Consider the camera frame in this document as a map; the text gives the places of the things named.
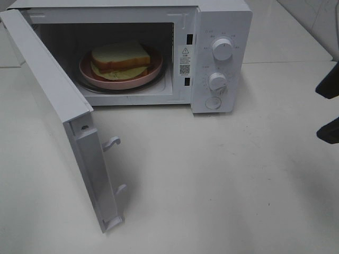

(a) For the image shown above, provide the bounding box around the white microwave oven body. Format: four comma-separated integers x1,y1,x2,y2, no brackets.
6,1,252,113

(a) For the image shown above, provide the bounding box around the pink round plate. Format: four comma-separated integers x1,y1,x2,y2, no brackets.
78,47,164,90

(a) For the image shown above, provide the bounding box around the white microwave knob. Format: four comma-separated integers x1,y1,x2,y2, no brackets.
212,38,233,61
208,72,227,92

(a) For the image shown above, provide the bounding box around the round door release button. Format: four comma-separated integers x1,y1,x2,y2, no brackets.
205,97,221,110

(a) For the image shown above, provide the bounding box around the white bread sandwich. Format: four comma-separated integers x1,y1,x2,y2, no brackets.
91,41,150,73

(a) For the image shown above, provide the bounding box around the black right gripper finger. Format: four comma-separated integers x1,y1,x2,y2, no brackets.
316,119,339,144
315,62,339,99

